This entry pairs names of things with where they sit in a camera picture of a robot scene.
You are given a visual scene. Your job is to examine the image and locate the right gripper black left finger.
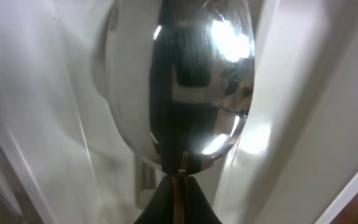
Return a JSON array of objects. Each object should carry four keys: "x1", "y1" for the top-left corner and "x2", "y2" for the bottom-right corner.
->
[{"x1": 134, "y1": 176, "x2": 173, "y2": 224}]

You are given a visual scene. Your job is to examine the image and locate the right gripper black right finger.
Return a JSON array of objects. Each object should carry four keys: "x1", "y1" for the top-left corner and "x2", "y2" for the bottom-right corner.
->
[{"x1": 185, "y1": 177, "x2": 222, "y2": 224}]

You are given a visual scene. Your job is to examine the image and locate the white plastic cutlery tray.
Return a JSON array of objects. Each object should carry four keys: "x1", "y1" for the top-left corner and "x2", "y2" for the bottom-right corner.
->
[{"x1": 0, "y1": 0, "x2": 358, "y2": 223}]

